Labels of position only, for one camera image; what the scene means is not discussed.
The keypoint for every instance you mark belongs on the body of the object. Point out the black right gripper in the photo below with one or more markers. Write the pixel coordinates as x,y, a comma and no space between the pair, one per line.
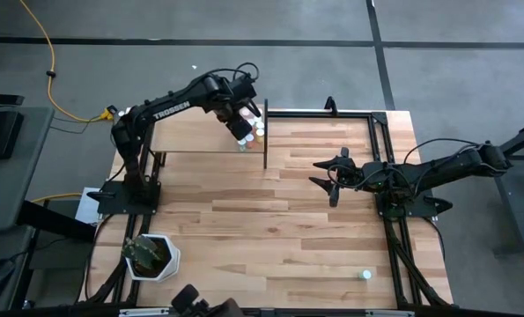
358,176

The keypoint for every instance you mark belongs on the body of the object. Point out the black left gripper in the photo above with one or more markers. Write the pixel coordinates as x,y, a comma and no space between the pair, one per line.
226,101

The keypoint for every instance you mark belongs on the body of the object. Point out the clear plastic bottle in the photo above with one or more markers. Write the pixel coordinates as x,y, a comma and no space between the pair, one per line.
249,137

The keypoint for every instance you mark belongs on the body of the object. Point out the teal medicine bottle white cap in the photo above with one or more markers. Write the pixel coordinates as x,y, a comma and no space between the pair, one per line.
242,142
365,275

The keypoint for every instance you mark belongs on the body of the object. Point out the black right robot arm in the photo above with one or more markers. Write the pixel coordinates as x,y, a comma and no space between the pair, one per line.
442,169

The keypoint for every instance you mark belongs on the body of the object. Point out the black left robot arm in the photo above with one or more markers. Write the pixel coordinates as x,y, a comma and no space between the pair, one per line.
169,110

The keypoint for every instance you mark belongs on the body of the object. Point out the yellow power plug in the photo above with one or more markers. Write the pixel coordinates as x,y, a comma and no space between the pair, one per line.
107,113

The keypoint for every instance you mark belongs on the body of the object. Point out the white hexagonal plant pot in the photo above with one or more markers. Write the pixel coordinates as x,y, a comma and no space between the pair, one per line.
169,264

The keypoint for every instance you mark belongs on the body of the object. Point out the green potted plant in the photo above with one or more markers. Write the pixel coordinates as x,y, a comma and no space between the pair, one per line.
140,253

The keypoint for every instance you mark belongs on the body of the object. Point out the white box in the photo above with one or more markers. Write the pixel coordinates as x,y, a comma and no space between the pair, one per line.
87,207

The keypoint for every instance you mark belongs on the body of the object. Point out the black metal stand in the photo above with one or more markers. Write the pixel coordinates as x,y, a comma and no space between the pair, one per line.
514,198

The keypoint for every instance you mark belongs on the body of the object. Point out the black desk support beam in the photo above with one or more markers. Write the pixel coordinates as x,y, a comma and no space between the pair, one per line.
54,220

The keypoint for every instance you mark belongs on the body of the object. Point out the grey desk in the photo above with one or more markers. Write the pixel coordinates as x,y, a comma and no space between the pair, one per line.
6,189

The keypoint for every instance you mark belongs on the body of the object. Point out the black aluminium table frame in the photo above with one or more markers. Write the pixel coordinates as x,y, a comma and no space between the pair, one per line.
373,141

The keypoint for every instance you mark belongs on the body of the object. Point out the silver mount bracket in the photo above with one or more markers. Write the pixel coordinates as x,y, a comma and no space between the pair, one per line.
389,313
145,312

